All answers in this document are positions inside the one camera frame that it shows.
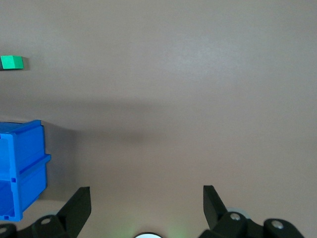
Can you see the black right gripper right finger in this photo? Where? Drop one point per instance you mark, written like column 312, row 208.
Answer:
column 215, row 215

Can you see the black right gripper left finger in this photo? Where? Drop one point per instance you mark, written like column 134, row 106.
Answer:
column 71, row 215

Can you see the green cube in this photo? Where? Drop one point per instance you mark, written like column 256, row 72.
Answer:
column 11, row 62

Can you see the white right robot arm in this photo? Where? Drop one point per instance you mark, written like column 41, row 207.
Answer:
column 148, row 235

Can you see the blue plastic storage bin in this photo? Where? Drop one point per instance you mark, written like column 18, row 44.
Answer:
column 27, row 168

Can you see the brown table mat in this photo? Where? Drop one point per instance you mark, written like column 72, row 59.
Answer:
column 198, row 74

